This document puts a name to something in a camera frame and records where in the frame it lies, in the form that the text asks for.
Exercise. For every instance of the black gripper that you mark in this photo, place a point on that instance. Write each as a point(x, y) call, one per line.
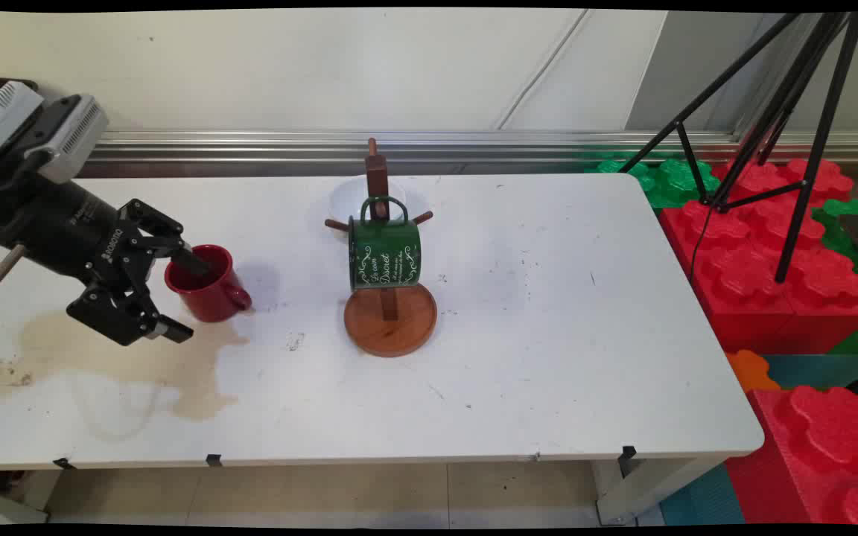
point(94, 238)

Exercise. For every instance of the green enamel mug white lettering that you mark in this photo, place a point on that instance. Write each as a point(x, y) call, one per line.
point(384, 260)

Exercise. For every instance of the robot arm wrist link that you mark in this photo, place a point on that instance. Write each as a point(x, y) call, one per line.
point(4, 212)

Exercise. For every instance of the red ceramic mug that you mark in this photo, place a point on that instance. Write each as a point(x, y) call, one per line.
point(213, 301)

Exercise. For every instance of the black table edge clamp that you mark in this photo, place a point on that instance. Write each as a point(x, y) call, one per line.
point(626, 458)
point(64, 463)
point(214, 460)

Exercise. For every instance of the wooden mug tree stand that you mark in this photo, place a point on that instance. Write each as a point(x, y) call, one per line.
point(392, 327)

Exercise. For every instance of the green foam block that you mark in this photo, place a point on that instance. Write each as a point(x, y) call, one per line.
point(667, 182)
point(827, 223)

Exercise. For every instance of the teal foam block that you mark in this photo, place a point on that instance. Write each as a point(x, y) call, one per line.
point(809, 371)
point(697, 499)

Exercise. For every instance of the orange foam block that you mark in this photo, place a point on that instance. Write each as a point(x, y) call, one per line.
point(751, 371)

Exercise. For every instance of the black tripod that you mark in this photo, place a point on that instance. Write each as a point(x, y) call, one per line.
point(818, 149)

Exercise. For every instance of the grey finned wrist camera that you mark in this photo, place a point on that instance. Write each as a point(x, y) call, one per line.
point(71, 138)

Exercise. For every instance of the aluminium rail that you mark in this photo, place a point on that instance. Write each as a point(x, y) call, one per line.
point(250, 145)

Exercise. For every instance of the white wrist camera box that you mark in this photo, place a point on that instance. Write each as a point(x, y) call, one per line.
point(1, 119)

